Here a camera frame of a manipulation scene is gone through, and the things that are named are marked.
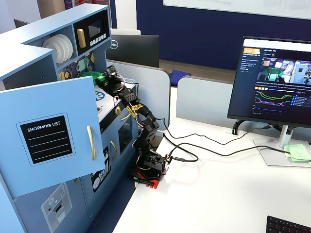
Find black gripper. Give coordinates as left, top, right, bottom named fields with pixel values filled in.
left=98, top=71, right=126, bottom=94

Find green toy plate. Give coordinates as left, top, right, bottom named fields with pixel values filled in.
left=78, top=70, right=107, bottom=85

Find black Dell monitor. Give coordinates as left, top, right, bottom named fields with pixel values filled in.
left=106, top=33, right=160, bottom=68

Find white toy plate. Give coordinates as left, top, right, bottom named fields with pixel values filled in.
left=58, top=33, right=74, bottom=60
left=52, top=34, right=70, bottom=63
left=42, top=36, right=64, bottom=64

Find grey desk divider panel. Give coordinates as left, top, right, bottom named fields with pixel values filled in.
left=176, top=75, right=235, bottom=126
left=106, top=59, right=171, bottom=132

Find white box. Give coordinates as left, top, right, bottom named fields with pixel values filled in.
left=110, top=28, right=141, bottom=36

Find black toy microwave door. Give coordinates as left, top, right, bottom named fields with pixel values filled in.
left=72, top=11, right=110, bottom=57

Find blue shopping list fridge door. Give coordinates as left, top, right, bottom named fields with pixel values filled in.
left=0, top=75, right=105, bottom=199

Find blue cushion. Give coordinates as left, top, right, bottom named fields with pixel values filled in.
left=170, top=69, right=192, bottom=87

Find blue oven door with window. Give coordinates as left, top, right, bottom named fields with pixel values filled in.
left=116, top=106, right=139, bottom=170

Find blue wooden toy kitchen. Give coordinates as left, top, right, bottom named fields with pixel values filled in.
left=0, top=2, right=140, bottom=233

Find blue dishwasher door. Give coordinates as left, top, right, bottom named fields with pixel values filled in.
left=81, top=126, right=120, bottom=219

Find red black table clamp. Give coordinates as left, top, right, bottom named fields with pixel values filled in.
left=128, top=169, right=163, bottom=190

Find blue ice dispenser fridge door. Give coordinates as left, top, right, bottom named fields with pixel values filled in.
left=13, top=176, right=90, bottom=233

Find white whiteboard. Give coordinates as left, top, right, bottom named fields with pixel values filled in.
left=163, top=0, right=311, bottom=20

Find black monitor with silver stand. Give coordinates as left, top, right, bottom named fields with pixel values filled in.
left=227, top=36, right=311, bottom=168

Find green sticky notes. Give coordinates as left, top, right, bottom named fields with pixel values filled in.
left=284, top=143, right=311, bottom=163

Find black keyboard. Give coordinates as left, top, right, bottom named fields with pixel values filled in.
left=266, top=215, right=311, bottom=233

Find black cable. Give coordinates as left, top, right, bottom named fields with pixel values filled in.
left=162, top=132, right=199, bottom=163
left=169, top=142, right=291, bottom=158
left=153, top=117, right=274, bottom=146

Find black curved bracket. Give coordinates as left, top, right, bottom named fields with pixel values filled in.
left=232, top=119, right=246, bottom=136

